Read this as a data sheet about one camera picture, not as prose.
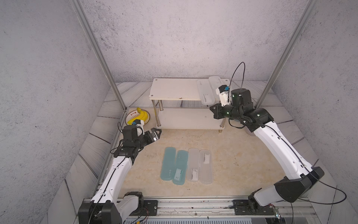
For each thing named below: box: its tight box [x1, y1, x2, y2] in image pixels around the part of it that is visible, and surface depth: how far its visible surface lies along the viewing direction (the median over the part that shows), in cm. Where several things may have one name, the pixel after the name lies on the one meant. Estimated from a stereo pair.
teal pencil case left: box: [160, 146, 177, 182], surface depth 91 cm
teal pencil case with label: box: [172, 150, 188, 186], surface depth 87 cm
